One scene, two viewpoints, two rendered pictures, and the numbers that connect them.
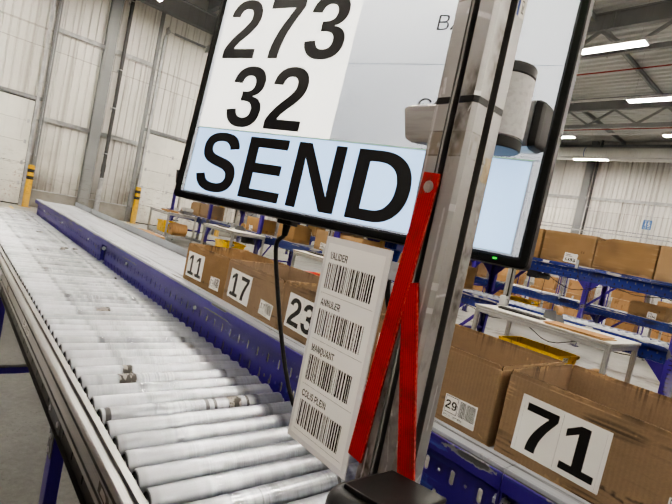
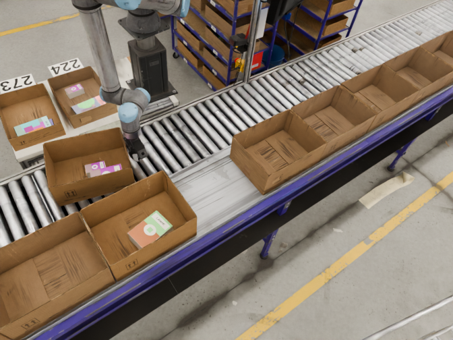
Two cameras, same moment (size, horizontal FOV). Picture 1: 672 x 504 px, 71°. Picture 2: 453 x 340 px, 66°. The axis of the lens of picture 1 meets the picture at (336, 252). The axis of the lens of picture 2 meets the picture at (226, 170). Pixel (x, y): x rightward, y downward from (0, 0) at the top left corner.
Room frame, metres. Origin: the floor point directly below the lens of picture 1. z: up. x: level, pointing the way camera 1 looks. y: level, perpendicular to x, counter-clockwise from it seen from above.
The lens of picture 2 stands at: (0.30, -2.08, 2.35)
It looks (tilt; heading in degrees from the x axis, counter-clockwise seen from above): 53 degrees down; 89
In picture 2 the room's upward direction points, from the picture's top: 8 degrees clockwise
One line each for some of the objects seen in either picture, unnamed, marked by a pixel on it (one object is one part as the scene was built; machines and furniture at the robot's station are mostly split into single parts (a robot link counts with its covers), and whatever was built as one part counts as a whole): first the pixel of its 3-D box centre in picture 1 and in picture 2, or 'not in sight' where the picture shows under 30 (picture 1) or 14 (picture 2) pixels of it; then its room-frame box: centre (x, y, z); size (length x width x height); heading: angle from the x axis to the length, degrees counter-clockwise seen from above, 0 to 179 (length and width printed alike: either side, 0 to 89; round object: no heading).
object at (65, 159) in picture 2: not in sight; (90, 165); (-0.39, -1.03, 0.83); 0.39 x 0.29 x 0.17; 27
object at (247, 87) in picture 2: not in sight; (267, 106); (0.54, -0.30, 0.72); 0.52 x 0.05 x 0.05; 131
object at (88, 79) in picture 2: not in sight; (82, 96); (-0.63, -0.49, 0.80); 0.38 x 0.28 x 0.10; 131
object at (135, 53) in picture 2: not in sight; (149, 67); (-0.25, -0.28, 0.91); 0.26 x 0.26 x 0.33; 38
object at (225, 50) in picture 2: not in sight; (232, 38); (0.23, 0.65, 0.59); 0.40 x 0.30 x 0.10; 129
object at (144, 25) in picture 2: not in sight; (142, 15); (-0.25, -0.28, 1.26); 0.19 x 0.19 x 0.10
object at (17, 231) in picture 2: not in sight; (14, 224); (-0.69, -1.36, 0.72); 0.52 x 0.05 x 0.05; 131
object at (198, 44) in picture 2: not in sight; (200, 30); (-0.09, 1.03, 0.39); 0.40 x 0.30 x 0.10; 131
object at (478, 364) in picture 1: (455, 369); (374, 97); (1.17, -0.36, 0.96); 0.39 x 0.29 x 0.17; 41
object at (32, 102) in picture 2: not in sight; (29, 115); (-0.86, -0.71, 0.80); 0.38 x 0.28 x 0.10; 127
